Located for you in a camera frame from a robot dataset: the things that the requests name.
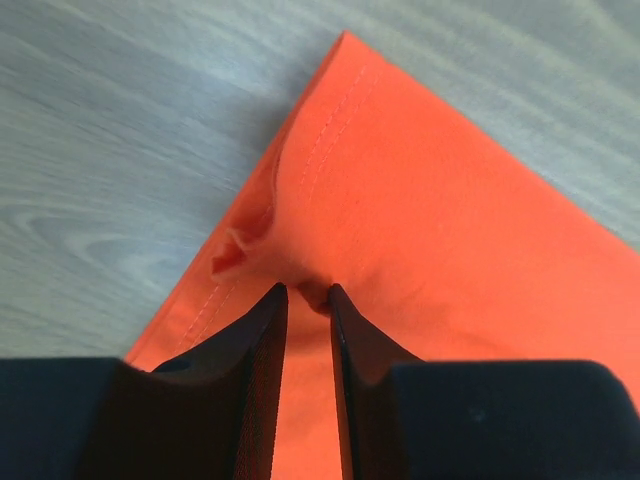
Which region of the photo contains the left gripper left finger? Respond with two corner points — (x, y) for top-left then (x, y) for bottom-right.
(79, 284), (288, 479)

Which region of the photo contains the orange t-shirt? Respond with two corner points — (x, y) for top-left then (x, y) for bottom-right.
(126, 32), (639, 479)

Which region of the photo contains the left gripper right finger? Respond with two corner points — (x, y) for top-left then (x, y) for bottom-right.
(328, 284), (418, 479)

